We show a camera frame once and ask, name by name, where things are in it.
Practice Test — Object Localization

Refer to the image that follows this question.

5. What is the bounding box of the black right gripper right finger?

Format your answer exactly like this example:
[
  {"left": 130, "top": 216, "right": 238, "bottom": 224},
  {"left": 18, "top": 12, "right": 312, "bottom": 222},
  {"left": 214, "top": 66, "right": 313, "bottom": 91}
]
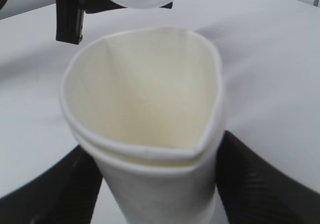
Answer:
[{"left": 216, "top": 131, "right": 320, "bottom": 224}]

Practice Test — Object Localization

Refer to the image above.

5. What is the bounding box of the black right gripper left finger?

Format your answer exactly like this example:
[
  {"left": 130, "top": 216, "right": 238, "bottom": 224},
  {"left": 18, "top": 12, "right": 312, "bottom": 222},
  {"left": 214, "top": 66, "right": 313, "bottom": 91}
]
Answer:
[{"left": 0, "top": 146, "right": 102, "bottom": 224}]

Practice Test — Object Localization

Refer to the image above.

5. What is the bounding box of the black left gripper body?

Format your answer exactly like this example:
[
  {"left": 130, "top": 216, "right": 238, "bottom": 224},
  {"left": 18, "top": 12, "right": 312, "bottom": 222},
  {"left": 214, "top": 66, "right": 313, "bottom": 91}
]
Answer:
[{"left": 54, "top": 0, "right": 173, "bottom": 46}]

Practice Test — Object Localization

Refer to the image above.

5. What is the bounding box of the white paper cup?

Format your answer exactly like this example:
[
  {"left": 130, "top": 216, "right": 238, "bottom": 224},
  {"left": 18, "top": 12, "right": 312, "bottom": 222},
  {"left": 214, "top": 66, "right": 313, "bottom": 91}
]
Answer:
[{"left": 60, "top": 27, "right": 226, "bottom": 224}]

